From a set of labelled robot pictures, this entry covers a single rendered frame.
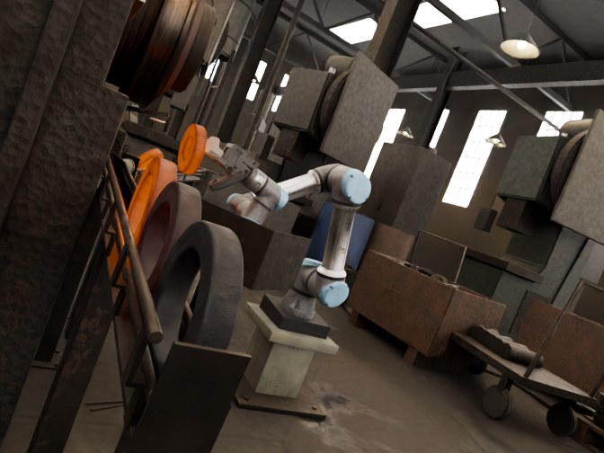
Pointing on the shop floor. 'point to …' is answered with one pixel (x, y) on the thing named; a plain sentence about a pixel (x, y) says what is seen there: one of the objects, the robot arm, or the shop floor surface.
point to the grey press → (327, 124)
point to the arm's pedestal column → (276, 379)
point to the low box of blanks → (420, 311)
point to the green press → (543, 221)
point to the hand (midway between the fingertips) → (197, 144)
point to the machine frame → (48, 158)
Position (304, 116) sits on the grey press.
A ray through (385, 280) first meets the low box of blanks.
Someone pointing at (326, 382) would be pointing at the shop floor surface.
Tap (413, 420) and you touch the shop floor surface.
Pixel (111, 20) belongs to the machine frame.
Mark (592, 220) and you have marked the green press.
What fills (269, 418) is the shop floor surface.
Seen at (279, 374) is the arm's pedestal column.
